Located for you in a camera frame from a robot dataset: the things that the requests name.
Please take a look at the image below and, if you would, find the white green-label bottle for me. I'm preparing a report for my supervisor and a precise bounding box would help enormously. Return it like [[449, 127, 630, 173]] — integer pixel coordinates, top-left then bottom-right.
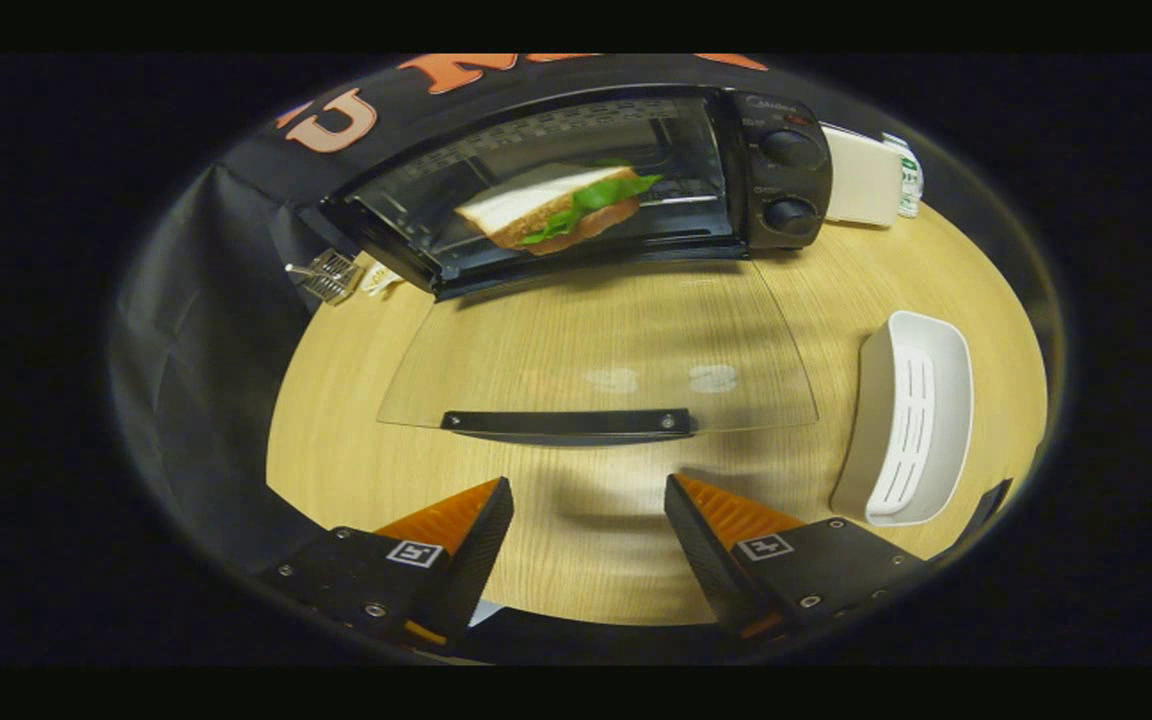
[[883, 133, 925, 219]]

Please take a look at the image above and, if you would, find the black toaster oven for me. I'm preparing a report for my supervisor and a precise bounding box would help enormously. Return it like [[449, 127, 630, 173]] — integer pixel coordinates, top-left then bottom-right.
[[316, 85, 834, 446]]

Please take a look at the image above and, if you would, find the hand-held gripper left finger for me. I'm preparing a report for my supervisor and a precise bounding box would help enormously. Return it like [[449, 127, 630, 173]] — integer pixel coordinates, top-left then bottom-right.
[[261, 477, 516, 646]]

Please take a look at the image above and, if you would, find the white plastic tray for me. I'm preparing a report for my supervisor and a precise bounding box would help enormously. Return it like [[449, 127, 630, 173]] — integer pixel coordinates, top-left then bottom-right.
[[829, 310, 975, 527]]

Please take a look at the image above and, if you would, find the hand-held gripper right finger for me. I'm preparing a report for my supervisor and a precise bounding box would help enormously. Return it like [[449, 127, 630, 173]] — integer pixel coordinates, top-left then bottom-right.
[[664, 474, 932, 641]]

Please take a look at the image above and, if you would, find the white pop-up toaster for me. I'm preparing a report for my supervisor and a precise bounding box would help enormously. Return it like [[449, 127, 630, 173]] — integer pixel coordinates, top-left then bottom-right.
[[821, 125, 903, 228]]

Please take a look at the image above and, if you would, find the lettuce sandwich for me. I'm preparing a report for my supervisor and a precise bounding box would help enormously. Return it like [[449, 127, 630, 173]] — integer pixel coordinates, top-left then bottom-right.
[[454, 163, 664, 256]]

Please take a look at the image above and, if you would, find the small metal wire holder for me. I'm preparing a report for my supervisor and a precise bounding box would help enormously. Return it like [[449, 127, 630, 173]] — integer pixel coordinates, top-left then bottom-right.
[[286, 250, 363, 306]]

